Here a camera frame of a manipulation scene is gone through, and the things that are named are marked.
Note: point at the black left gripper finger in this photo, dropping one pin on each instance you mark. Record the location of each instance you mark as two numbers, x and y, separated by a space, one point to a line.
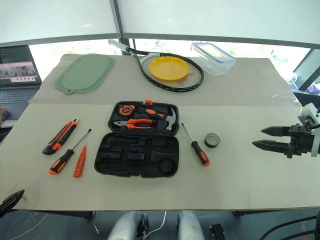
11 201

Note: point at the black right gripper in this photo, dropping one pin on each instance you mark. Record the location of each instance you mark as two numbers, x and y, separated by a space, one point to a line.
301 140

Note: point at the orange voltage tester pen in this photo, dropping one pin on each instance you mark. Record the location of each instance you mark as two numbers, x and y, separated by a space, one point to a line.
79 162

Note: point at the orange black utility knife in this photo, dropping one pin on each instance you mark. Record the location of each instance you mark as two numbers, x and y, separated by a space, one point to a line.
61 137

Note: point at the black tool case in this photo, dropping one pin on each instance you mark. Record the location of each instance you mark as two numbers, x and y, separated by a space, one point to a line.
140 157

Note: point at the dark framed panel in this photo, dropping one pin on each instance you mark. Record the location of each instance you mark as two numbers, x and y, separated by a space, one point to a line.
306 70

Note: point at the black tennis racket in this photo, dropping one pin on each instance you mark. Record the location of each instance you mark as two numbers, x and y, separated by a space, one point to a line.
197 82

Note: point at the clear container blue rimmed lid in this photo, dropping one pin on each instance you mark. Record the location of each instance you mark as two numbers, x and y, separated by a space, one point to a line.
217 60

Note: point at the grey laptop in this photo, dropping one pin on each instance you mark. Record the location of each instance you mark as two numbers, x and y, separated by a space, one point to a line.
17 95

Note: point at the small black box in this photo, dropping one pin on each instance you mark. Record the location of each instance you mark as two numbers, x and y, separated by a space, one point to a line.
217 232

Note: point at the silver rounded robot leg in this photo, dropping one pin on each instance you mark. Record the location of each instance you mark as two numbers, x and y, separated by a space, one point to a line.
125 226
190 226

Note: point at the yellow plastic plate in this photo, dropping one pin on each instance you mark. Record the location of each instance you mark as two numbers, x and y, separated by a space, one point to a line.
168 68

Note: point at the orange black tape measure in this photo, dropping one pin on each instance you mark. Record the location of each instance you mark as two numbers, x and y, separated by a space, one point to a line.
126 110

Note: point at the green silicone mat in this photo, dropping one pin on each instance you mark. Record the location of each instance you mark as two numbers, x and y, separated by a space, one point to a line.
85 73

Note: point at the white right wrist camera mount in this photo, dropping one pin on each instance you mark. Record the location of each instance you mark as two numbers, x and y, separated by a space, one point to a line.
308 111

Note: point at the grey window frame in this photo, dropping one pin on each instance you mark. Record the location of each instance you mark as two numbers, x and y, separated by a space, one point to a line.
117 20

